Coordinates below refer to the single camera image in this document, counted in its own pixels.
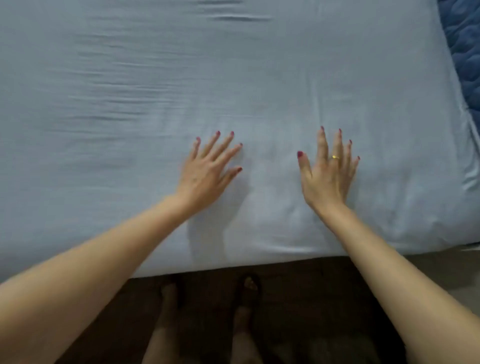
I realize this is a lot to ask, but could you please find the dark sandal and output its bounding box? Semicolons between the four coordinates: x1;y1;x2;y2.
233;273;264;314

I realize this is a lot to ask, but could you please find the person's left leg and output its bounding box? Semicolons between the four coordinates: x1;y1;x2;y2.
142;283;180;364

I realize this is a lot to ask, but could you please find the light blue bed sheet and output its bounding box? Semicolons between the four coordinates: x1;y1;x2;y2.
0;0;480;283

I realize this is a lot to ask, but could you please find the person's right forearm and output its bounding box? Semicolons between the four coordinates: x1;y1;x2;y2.
313;204;480;364

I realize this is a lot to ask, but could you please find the dark blue quilted blanket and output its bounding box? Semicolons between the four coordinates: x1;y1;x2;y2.
437;0;480;133

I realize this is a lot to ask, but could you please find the person's right leg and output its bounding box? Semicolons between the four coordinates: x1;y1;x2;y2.
229;278;264;364

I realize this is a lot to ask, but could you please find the person's left forearm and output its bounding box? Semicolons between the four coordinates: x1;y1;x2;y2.
0;195;190;364

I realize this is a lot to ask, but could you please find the person's leg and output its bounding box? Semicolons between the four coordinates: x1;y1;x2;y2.
142;283;180;364
229;278;264;364

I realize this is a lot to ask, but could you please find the person's right hand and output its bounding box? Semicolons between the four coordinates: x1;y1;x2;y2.
297;126;361;219

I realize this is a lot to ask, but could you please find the person's left hand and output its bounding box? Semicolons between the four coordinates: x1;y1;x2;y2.
174;131;244;219

